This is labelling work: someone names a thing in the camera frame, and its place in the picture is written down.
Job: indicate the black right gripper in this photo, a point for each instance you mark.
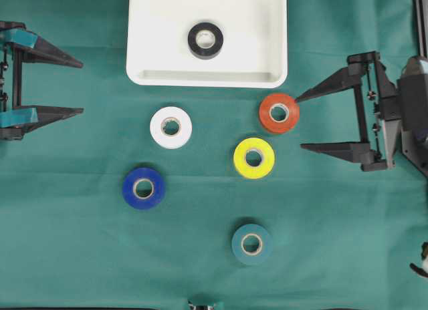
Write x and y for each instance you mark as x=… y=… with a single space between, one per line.
x=400 y=110

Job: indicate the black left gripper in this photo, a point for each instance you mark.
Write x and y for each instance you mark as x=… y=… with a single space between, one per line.
x=20 y=45

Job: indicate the yellow tape roll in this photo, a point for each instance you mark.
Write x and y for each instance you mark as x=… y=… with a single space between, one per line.
x=254 y=158

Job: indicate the black tape roll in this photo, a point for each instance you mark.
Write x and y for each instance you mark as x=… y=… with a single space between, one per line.
x=205 y=40

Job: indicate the orange tape roll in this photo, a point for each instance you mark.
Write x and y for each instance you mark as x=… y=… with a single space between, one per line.
x=279 y=113

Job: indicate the white plastic tray case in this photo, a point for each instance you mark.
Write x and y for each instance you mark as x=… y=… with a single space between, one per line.
x=254 y=53

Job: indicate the white tape roll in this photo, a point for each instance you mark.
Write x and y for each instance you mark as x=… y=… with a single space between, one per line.
x=171 y=127

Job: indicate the blue tape roll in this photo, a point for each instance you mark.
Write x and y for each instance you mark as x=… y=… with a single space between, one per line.
x=143 y=188

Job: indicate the teal tape roll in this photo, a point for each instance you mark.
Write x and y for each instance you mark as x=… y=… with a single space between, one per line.
x=251 y=244

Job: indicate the green table cloth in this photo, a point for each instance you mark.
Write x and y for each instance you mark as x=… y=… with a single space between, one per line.
x=342 y=237

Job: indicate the small black white object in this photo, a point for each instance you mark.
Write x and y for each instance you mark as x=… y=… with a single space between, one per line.
x=422 y=270

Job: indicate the metal clip at bottom edge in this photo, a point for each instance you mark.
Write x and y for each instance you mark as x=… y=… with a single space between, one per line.
x=195 y=306

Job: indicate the black aluminium frame rail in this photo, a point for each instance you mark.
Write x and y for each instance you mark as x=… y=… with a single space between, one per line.
x=421 y=22

